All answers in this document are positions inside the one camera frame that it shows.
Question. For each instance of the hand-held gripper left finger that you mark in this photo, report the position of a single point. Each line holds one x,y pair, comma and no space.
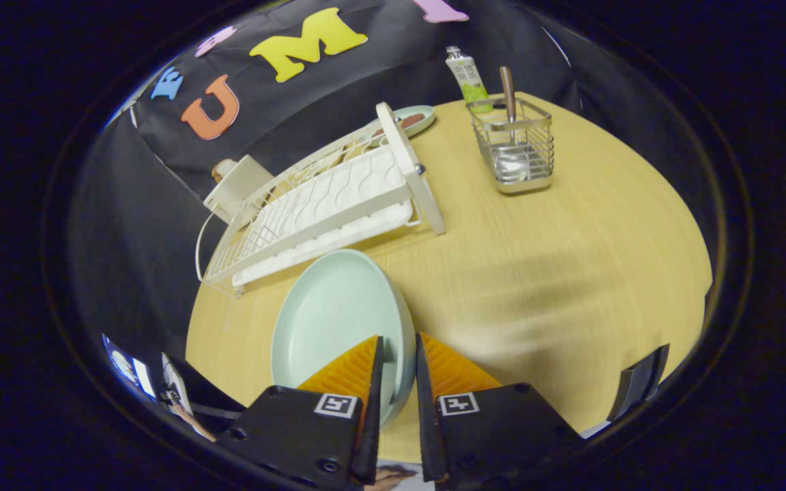
297,429

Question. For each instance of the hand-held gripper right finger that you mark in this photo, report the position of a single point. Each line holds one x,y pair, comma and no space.
495,429

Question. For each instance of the light green plate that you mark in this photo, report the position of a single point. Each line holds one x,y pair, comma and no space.
331,320

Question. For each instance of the metal spoon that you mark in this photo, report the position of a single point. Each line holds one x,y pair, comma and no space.
507,88

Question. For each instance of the small plate with food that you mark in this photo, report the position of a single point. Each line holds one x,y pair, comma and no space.
417,123

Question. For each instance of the black flat object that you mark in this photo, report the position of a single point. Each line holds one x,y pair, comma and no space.
638,382

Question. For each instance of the blue and white object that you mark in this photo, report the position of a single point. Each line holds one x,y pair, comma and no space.
134,368

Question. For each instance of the white toaster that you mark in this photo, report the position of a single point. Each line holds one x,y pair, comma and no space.
239,187

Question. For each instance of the bread slice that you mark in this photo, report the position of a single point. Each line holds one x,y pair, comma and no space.
224,169

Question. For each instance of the green drink bottle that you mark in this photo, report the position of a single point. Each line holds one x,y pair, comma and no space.
468,78

